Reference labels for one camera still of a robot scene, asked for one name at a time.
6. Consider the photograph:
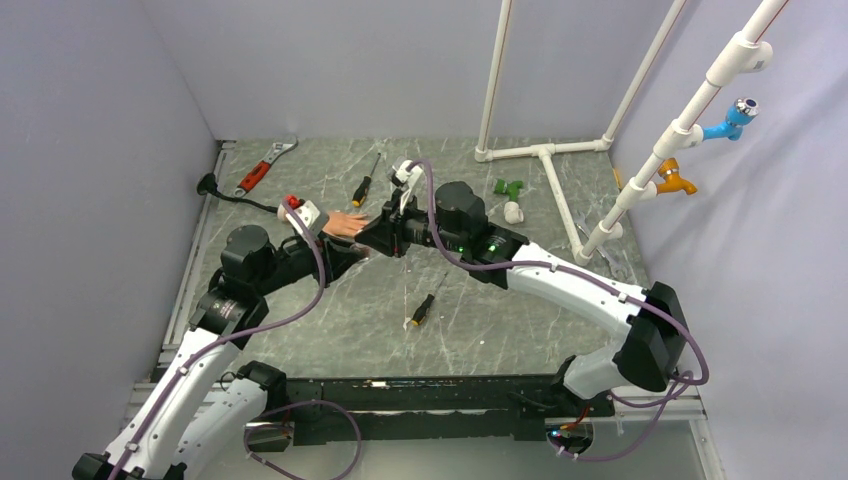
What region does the far black yellow screwdriver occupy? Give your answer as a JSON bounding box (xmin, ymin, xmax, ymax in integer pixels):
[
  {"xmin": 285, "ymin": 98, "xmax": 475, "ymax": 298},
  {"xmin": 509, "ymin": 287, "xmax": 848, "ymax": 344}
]
[{"xmin": 351, "ymin": 152, "xmax": 382, "ymax": 208}]

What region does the black yellow screwdriver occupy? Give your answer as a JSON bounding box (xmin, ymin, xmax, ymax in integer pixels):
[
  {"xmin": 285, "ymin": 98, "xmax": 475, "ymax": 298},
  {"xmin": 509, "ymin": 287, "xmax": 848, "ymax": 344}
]
[
  {"xmin": 407, "ymin": 272, "xmax": 448, "ymax": 326},
  {"xmin": 351, "ymin": 152, "xmax": 382, "ymax": 208}
]

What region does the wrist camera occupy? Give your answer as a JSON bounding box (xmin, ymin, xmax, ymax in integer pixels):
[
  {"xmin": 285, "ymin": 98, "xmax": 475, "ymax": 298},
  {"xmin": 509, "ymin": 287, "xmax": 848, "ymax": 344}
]
[
  {"xmin": 388, "ymin": 156, "xmax": 424, "ymax": 214},
  {"xmin": 276, "ymin": 195, "xmax": 329, "ymax": 239}
]

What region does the mannequin hand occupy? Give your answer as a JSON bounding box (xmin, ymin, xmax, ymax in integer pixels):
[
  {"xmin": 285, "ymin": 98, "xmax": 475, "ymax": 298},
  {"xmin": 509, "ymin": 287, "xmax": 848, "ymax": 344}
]
[{"xmin": 322, "ymin": 211, "xmax": 369, "ymax": 238}]

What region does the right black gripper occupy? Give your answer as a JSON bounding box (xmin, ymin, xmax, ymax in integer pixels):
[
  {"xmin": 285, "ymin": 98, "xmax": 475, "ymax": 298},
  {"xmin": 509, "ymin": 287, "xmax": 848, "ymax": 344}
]
[{"xmin": 355, "ymin": 190, "xmax": 466, "ymax": 259}]

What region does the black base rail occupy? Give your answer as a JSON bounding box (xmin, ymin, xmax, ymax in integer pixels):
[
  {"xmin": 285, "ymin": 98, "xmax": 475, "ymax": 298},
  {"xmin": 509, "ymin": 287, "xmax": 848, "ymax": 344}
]
[{"xmin": 148, "ymin": 374, "xmax": 617, "ymax": 446}]

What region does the near black yellow screwdriver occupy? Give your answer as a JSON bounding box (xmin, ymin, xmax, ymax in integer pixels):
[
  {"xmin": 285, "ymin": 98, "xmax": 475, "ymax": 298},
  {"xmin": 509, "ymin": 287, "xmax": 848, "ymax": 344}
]
[{"xmin": 407, "ymin": 272, "xmax": 448, "ymax": 326}]

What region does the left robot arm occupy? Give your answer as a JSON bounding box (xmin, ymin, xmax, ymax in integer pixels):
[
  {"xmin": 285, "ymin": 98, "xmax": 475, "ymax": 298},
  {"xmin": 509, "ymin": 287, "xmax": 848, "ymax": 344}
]
[{"xmin": 72, "ymin": 225, "xmax": 367, "ymax": 479}]

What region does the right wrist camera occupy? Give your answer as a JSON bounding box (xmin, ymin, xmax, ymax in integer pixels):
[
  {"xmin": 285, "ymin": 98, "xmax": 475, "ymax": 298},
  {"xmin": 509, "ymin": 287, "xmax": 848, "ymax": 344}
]
[{"xmin": 388, "ymin": 156, "xmax": 424, "ymax": 214}]

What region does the white pvc pipe frame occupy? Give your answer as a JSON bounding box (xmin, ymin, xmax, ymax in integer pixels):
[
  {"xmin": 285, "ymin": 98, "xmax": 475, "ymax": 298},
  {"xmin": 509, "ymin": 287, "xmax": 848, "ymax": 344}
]
[{"xmin": 474, "ymin": 0, "xmax": 790, "ymax": 266}]

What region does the silver spanner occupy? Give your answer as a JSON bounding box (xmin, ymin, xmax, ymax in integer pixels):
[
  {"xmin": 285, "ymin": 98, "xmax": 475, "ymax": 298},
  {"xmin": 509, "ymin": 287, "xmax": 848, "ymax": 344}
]
[{"xmin": 574, "ymin": 211, "xmax": 627, "ymax": 281}]

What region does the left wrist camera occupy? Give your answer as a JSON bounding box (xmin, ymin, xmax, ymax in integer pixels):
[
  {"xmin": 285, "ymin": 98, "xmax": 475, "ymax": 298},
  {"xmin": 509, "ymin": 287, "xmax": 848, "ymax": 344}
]
[{"xmin": 276, "ymin": 195, "xmax": 329, "ymax": 239}]

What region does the red handled adjustable wrench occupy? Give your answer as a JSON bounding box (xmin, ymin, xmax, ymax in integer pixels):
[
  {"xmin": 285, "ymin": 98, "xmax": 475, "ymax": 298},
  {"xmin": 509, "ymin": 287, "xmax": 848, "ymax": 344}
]
[{"xmin": 234, "ymin": 136, "xmax": 299, "ymax": 198}]

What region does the black hand stand cable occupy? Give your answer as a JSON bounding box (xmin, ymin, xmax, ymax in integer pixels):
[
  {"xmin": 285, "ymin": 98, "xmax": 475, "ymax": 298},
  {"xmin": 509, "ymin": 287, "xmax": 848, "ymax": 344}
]
[{"xmin": 196, "ymin": 172, "xmax": 281, "ymax": 216}]

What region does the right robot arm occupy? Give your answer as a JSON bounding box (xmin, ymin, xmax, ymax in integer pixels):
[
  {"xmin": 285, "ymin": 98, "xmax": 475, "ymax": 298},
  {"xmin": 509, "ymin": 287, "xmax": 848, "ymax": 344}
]
[{"xmin": 355, "ymin": 181, "xmax": 688, "ymax": 415}]

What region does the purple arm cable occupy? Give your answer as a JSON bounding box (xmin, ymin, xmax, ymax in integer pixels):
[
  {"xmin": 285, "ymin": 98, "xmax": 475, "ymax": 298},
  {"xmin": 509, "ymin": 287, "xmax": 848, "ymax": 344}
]
[
  {"xmin": 105, "ymin": 197, "xmax": 364, "ymax": 480},
  {"xmin": 404, "ymin": 158, "xmax": 710, "ymax": 463}
]

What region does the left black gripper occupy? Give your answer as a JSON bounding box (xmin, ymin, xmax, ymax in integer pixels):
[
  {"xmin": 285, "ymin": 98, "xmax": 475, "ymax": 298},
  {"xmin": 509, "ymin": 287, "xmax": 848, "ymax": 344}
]
[{"xmin": 254, "ymin": 229, "xmax": 364, "ymax": 296}]

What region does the blue pipe valve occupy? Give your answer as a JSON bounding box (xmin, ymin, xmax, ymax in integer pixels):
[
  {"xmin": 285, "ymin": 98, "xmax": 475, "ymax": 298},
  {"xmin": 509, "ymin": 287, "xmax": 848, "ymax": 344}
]
[{"xmin": 702, "ymin": 97, "xmax": 759, "ymax": 141}]

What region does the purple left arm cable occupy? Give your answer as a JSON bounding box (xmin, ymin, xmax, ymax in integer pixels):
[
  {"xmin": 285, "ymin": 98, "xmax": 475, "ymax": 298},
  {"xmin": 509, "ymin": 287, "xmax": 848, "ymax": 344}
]
[{"xmin": 105, "ymin": 197, "xmax": 364, "ymax": 480}]

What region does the green white pipe fitting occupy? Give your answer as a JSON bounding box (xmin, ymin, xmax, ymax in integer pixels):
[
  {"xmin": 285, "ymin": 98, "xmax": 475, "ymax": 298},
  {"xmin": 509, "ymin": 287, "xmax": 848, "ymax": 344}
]
[{"xmin": 493, "ymin": 179, "xmax": 524, "ymax": 225}]

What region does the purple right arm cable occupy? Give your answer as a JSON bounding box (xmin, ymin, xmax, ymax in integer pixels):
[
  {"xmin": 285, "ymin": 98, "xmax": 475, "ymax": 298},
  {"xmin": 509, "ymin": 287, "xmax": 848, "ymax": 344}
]
[{"xmin": 404, "ymin": 158, "xmax": 710, "ymax": 463}]

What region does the orange pipe valve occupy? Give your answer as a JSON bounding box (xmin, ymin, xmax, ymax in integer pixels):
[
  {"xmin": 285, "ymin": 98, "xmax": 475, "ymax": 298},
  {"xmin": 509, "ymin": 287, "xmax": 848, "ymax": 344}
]
[{"xmin": 656, "ymin": 157, "xmax": 698, "ymax": 195}]

